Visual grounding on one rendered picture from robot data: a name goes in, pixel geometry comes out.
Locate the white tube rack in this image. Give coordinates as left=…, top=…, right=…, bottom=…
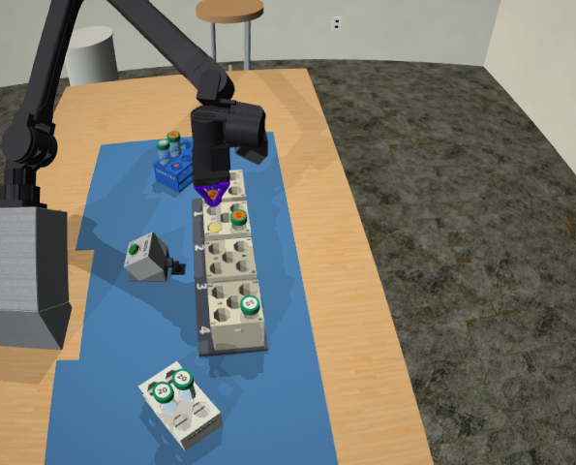
left=138, top=361, right=223, bottom=451

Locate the beige block with round holes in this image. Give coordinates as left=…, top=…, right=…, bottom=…
left=207, top=279, right=264, bottom=351

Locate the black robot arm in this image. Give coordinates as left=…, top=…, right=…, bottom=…
left=0, top=0, right=268, bottom=208

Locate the blue tube rack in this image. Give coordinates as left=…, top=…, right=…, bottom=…
left=153, top=139, right=193, bottom=193

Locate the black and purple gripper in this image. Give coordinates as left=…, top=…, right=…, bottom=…
left=192, top=138, right=230, bottom=207

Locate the beige bucket adapter with round holes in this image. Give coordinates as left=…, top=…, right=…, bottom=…
left=203, top=201, right=251, bottom=241
left=204, top=237, right=257, bottom=284
left=221, top=170, right=246, bottom=202

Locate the blue bench mat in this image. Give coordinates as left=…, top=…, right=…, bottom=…
left=45, top=132, right=338, bottom=465

